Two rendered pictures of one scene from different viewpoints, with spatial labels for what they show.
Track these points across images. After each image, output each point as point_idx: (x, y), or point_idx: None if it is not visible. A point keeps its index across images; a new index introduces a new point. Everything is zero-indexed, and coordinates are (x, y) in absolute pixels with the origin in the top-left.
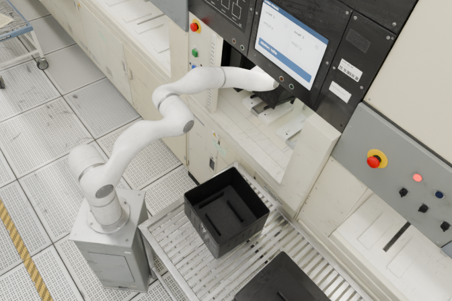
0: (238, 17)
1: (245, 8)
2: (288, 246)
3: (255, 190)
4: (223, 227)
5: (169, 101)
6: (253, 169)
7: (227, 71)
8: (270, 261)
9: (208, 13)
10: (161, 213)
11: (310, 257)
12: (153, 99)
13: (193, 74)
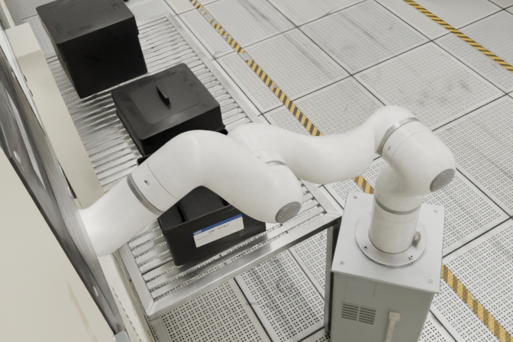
0: (42, 137)
1: (20, 92)
2: (127, 172)
3: (137, 253)
4: (209, 200)
5: (264, 153)
6: (124, 283)
7: (120, 182)
8: (162, 131)
9: (98, 269)
10: (303, 230)
11: (104, 159)
12: (298, 182)
13: (204, 132)
